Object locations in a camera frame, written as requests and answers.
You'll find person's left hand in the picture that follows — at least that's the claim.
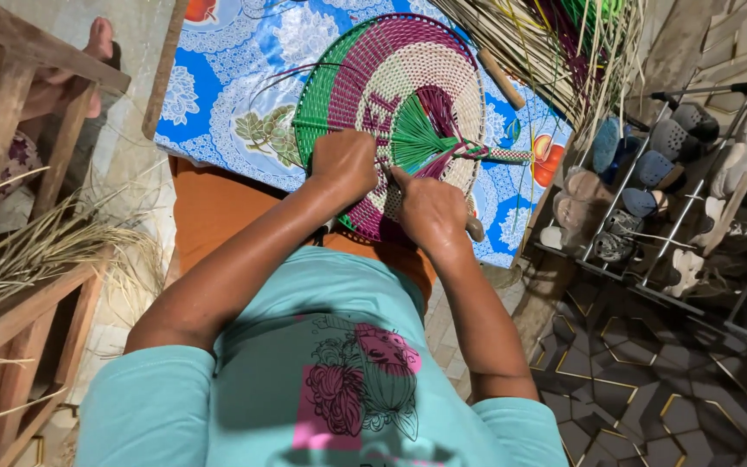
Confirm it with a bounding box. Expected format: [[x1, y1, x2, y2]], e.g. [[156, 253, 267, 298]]
[[306, 128, 380, 211]]

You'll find person's right hand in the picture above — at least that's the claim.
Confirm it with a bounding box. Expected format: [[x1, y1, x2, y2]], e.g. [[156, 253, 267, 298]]
[[389, 166, 478, 253]]

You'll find green purple cream woven fan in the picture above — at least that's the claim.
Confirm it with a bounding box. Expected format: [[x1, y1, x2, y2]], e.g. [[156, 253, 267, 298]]
[[291, 13, 535, 245]]

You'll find wooden-handled awl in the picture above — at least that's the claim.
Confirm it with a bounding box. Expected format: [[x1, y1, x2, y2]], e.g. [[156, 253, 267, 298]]
[[380, 162, 486, 244]]

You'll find blue floral plastic tablecloth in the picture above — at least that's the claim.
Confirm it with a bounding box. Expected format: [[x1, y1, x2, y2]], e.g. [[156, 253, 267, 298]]
[[153, 0, 574, 268]]

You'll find orange skirt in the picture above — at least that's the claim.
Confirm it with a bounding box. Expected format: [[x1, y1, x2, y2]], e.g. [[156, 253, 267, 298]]
[[168, 156, 439, 309]]

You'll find bundle of weaving strips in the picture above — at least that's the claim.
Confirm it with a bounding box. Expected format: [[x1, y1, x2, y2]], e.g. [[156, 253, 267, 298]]
[[428, 0, 648, 134]]

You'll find brown wooden slat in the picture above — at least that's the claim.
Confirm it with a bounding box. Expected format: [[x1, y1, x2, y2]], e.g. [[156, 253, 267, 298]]
[[141, 0, 191, 141]]

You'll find teal printed t-shirt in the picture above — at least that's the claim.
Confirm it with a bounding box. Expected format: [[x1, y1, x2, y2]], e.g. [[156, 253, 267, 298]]
[[75, 245, 570, 467]]

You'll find metal shoe rack with shoes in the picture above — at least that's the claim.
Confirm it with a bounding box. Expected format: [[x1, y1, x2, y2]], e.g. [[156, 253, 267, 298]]
[[521, 78, 747, 365]]

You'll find bundle of dried grass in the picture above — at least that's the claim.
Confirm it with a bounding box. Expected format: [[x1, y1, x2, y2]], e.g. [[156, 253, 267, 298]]
[[0, 165, 168, 325]]

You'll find floral cloth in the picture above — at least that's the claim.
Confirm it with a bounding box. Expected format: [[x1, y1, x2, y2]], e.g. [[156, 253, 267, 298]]
[[0, 130, 45, 198]]

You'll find wooden-handled tool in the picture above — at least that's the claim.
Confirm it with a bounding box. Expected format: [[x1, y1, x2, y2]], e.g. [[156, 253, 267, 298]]
[[476, 47, 527, 112]]

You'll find wooden bench frame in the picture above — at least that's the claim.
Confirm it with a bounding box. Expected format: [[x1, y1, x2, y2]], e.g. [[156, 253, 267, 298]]
[[0, 246, 115, 467]]

